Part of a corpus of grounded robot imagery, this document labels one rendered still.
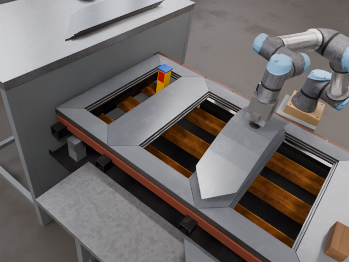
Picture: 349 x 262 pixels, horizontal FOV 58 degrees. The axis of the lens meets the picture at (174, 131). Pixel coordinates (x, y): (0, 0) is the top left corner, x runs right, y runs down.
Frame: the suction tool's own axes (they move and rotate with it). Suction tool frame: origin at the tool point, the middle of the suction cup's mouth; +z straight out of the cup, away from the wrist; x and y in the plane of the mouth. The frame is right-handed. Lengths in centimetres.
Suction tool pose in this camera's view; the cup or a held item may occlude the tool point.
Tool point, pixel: (253, 127)
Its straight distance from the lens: 131.1
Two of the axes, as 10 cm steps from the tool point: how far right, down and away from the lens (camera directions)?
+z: -1.3, 7.2, 6.8
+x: 6.1, -4.9, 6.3
